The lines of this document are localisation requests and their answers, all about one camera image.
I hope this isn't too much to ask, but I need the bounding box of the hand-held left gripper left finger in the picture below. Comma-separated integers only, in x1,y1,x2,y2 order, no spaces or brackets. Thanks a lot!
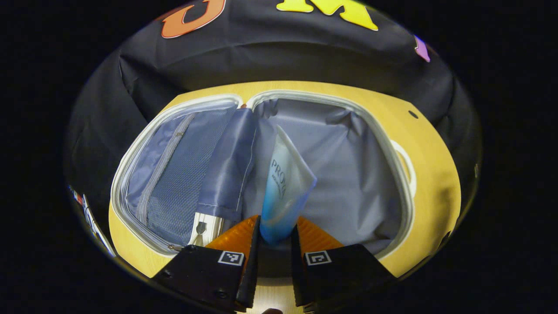
150,215,261,313

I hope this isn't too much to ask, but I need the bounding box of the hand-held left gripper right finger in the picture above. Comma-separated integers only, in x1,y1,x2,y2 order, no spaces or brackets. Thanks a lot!
291,217,399,308

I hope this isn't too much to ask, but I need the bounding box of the clear blue skin care tube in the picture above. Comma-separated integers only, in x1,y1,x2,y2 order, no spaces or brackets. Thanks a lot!
259,125,318,246

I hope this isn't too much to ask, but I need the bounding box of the white suitcase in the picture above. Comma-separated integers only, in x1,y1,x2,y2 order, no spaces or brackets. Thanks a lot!
110,89,418,258

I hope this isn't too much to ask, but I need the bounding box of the white side desk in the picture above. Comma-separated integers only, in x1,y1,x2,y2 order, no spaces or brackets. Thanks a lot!
68,185,117,259

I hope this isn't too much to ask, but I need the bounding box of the black backdrop cloth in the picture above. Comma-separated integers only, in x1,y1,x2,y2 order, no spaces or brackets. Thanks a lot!
63,0,482,245

